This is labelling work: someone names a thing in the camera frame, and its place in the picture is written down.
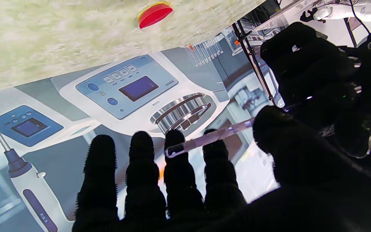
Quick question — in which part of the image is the red round filter paper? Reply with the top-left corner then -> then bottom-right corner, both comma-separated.
138,4 -> 174,29

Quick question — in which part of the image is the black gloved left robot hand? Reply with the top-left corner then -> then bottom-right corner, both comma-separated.
260,22 -> 371,159

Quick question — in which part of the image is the printed laboratory backdrop poster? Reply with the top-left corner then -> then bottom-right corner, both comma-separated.
0,24 -> 281,232

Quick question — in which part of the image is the clear culture dish yellow base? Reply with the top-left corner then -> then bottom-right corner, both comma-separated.
137,1 -> 173,29

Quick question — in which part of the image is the black backdrop frame pole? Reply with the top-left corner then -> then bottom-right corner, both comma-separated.
232,19 -> 277,106

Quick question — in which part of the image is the printed side backdrop poster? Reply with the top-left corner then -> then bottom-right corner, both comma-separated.
237,18 -> 286,107

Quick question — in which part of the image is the black orange-tipped spring clamp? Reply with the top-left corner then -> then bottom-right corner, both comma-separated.
233,32 -> 253,46

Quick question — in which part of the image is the black background robot end fitting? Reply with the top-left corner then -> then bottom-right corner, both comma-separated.
300,8 -> 319,24

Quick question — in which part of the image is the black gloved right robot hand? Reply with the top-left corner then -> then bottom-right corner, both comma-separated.
73,106 -> 371,232

